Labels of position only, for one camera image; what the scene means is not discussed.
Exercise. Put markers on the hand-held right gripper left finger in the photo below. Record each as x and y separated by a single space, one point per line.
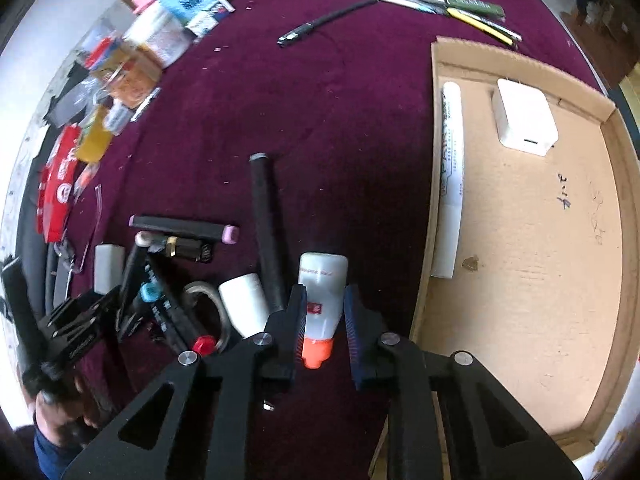
296 320

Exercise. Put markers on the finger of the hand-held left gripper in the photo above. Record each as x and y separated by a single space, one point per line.
87 327
82 307

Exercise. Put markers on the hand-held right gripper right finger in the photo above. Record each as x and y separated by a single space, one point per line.
356 340

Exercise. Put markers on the white power adapter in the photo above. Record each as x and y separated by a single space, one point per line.
109 270

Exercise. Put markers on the white glue bottle orange cap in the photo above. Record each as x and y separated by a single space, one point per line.
320 280

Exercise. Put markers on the black marker teal cap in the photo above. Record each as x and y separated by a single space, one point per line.
150 292

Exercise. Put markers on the black tape roll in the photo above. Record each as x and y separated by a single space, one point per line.
224 317

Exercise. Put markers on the black marker red cap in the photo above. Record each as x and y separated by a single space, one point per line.
175 315

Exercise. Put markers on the long black marker grey cap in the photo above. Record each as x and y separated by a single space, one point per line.
265 220

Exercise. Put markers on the black gold lipstick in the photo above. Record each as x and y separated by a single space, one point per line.
187 249

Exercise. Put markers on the black marker pink caps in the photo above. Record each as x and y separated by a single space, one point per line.
180 227

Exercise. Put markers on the shallow cardboard box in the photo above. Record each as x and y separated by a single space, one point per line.
525 285

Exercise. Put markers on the person's left forearm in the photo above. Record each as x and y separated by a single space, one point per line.
52 460

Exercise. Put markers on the person's left hand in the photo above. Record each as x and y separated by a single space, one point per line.
57 412

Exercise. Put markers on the black leather seat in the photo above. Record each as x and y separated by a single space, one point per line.
32 270

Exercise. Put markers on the red packet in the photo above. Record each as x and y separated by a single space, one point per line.
57 185

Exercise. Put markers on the yellow tape roll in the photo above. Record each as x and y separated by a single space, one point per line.
95 140

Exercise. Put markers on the white printed marker pen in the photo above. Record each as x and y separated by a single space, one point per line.
448 185

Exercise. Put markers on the small white labelled bottle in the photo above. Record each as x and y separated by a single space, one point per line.
117 117

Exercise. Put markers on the short white pen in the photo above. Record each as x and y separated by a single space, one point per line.
145 105

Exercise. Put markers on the black cloth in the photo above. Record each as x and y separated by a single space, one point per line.
75 72

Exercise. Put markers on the orange jar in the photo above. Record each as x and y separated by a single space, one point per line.
132 77

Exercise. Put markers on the red white lid jar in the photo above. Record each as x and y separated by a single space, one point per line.
102 50

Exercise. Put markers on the white cube charger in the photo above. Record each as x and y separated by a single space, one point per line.
525 115

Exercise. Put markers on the slim black pen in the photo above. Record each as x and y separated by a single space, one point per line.
325 22

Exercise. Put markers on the blue printed box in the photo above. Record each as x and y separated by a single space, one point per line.
195 0

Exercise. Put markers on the yellow pen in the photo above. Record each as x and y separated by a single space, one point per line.
480 22

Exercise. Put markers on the green pen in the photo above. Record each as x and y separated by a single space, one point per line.
472 5

